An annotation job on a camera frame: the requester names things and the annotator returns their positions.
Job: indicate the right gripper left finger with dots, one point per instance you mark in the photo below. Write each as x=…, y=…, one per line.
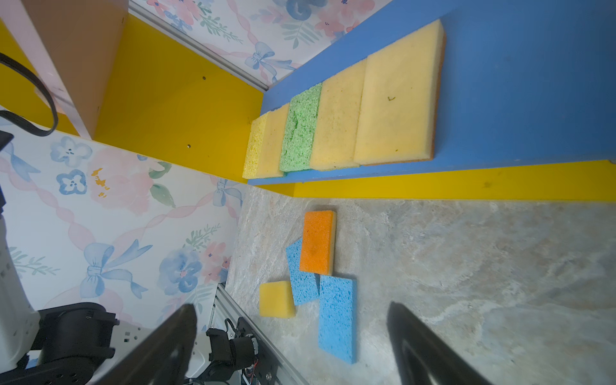
x=163, y=355

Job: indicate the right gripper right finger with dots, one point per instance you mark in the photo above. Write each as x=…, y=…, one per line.
x=422, y=357

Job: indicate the blue sponge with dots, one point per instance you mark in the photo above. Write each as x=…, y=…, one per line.
x=305, y=286
x=337, y=333

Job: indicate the orange sponge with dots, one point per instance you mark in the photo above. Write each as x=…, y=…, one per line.
x=318, y=247

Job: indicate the bright yellow cellulose sponge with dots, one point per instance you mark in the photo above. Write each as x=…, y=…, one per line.
x=253, y=151

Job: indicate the pale yellow sponge underneath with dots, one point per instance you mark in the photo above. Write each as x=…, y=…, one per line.
x=338, y=118

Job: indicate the yellow sponge with green back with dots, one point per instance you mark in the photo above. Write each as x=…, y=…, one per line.
x=272, y=142

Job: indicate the small yellow sponge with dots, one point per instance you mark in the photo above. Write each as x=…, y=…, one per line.
x=400, y=99

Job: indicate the yellow pink blue toy shelf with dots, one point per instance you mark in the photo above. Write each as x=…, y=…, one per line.
x=509, y=100

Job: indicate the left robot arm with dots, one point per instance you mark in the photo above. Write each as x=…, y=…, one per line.
x=59, y=345

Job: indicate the thick yellow sponge front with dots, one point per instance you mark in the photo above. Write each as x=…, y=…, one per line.
x=276, y=300

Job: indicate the aluminium mounting rail frame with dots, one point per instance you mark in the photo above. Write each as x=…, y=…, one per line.
x=224, y=307

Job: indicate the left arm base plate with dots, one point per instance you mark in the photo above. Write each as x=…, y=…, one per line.
x=234, y=354

